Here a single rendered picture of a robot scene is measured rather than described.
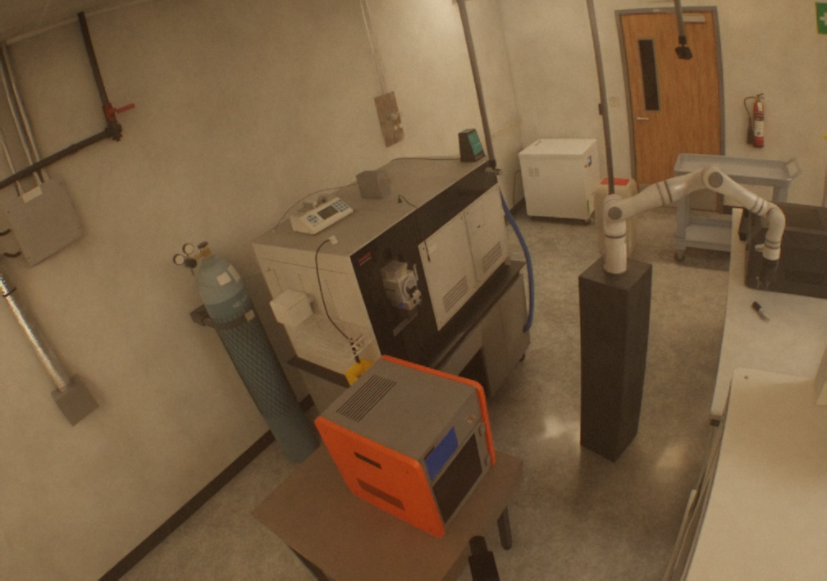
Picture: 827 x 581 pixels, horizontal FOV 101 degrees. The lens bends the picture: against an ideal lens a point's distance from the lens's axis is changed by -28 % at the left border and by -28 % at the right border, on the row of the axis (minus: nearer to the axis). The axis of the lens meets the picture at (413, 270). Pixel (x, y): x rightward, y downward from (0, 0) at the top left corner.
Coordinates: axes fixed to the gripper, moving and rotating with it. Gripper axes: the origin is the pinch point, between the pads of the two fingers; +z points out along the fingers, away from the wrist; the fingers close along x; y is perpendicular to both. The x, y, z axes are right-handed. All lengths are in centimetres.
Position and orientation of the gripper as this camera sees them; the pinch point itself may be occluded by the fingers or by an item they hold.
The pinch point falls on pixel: (761, 290)
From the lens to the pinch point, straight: 218.2
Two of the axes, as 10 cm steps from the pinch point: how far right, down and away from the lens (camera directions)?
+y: -0.9, 4.8, -8.7
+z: 2.2, 8.6, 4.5
